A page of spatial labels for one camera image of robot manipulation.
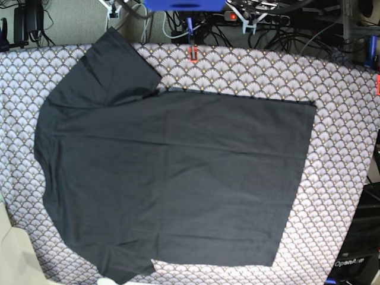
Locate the black T-shirt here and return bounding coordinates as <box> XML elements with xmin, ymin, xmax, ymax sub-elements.
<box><xmin>34</xmin><ymin>29</ymin><xmax>316</xmax><ymax>284</ymax></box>

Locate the red and blue clamp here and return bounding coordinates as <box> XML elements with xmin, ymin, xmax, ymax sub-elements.
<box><xmin>186</xmin><ymin>17</ymin><xmax>198</xmax><ymax>62</ymax></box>

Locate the fan-patterned grey tablecloth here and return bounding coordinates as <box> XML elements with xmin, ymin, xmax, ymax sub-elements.
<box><xmin>1</xmin><ymin>44</ymin><xmax>379</xmax><ymax>284</ymax></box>

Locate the white object at bottom edge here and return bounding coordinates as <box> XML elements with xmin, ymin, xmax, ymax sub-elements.
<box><xmin>97</xmin><ymin>277</ymin><xmax>117</xmax><ymax>285</ymax></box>

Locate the red clamp at right edge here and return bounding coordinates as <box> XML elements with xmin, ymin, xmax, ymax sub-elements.
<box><xmin>376</xmin><ymin>74</ymin><xmax>380</xmax><ymax>95</ymax></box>

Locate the black device on floor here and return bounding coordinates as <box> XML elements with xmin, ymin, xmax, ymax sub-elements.
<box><xmin>14</xmin><ymin>0</ymin><xmax>44</xmax><ymax>45</ymax></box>

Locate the black OpenArm box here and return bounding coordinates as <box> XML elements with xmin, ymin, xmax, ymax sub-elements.
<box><xmin>325</xmin><ymin>182</ymin><xmax>379</xmax><ymax>284</ymax></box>

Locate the beige cardboard box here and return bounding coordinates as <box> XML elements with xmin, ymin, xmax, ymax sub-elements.
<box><xmin>1</xmin><ymin>201</ymin><xmax>49</xmax><ymax>284</ymax></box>

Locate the blue plastic mount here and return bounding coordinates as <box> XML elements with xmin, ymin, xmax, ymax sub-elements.
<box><xmin>144</xmin><ymin>0</ymin><xmax>226</xmax><ymax>12</ymax></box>

